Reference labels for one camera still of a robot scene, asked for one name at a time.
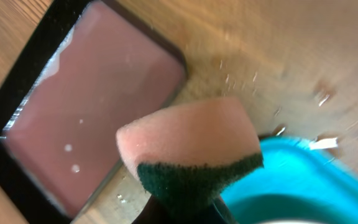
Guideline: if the teal plastic serving tray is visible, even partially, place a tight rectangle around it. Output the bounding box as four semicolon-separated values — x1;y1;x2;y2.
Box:
221;138;358;223

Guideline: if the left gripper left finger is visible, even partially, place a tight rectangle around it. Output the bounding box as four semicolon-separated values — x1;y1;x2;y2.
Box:
132;195;178;224

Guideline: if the black tray with red liquid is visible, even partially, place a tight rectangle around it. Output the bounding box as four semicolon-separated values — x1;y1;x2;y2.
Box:
0;0;187;223

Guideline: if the green and pink sponge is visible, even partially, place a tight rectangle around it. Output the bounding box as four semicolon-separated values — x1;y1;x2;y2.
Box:
116;97;264;221

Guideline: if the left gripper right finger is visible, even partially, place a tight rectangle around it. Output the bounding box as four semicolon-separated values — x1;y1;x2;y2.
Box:
200;197;237;224

